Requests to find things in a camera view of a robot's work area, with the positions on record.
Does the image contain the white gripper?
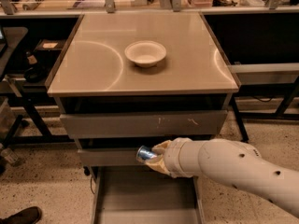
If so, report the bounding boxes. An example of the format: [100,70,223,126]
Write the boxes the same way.
[145,138,203,177]

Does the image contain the silver blue redbull can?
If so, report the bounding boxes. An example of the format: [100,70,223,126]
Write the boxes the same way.
[136,146,157,162]

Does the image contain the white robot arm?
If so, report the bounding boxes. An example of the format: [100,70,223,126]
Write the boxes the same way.
[145,138,299,217]

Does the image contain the grey top drawer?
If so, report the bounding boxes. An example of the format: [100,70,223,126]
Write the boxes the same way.
[60,110,227,139]

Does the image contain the grey middle drawer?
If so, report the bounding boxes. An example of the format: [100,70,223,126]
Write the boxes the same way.
[77,145,213,167]

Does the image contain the grey open bottom drawer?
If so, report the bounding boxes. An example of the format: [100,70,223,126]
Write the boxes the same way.
[91,166,206,224]

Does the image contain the grey drawer cabinet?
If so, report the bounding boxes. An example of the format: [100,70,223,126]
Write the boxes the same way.
[44,11,241,224]

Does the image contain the white paper bowl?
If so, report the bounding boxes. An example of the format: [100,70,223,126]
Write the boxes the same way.
[124,40,166,68]

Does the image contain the black shoe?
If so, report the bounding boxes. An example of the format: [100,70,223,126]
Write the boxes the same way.
[0,206,42,224]

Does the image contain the black headphones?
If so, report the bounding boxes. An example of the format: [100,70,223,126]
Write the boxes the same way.
[24,66,47,83]

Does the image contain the black desk left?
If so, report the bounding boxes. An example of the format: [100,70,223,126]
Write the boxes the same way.
[1,27,72,147]

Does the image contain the black table frame right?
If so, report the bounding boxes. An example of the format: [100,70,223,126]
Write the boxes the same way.
[230,63,299,142]

